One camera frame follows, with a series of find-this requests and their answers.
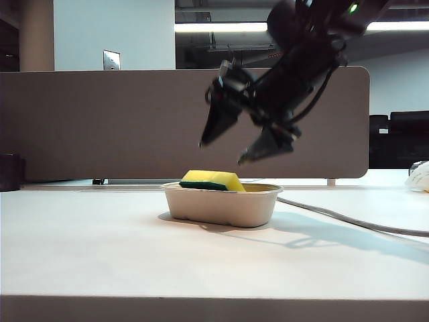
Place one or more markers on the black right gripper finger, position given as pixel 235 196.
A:
pixel 219 122
pixel 268 144

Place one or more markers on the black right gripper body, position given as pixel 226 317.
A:
pixel 288 87

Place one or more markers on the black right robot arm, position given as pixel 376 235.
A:
pixel 295 20

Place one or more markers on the yellow green cleaning sponge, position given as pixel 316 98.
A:
pixel 214 179

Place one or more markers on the beige paper lunch box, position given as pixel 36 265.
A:
pixel 219 206

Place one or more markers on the ceiling light strip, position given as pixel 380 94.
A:
pixel 221 27
pixel 399 26

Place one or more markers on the brown desk partition panel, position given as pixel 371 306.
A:
pixel 100 124

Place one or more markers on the black partition foot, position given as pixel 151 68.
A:
pixel 98 181

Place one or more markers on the white crumpled cloth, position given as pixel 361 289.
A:
pixel 419 177

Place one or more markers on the black cylindrical container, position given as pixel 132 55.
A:
pixel 10 172

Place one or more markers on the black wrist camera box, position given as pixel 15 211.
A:
pixel 231 78

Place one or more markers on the metal wall plate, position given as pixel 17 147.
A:
pixel 111 59

